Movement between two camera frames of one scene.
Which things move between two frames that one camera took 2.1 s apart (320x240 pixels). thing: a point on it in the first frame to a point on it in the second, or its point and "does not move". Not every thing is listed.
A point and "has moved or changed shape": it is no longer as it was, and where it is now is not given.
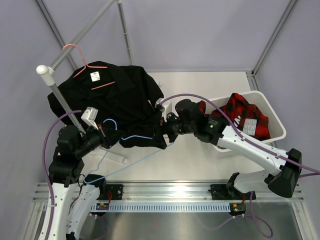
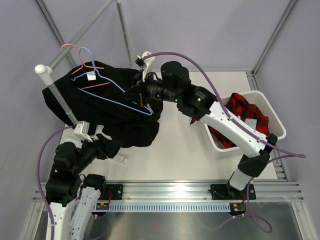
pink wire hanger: x=86 y=65 has moved or changed shape
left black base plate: x=116 y=190 does not move
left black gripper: x=109 y=137 to x=106 y=147
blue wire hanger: x=116 y=169 to x=94 y=70
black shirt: x=124 y=96 does not move
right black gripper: x=164 y=125 to x=139 y=89
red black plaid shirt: x=248 y=117 does not move
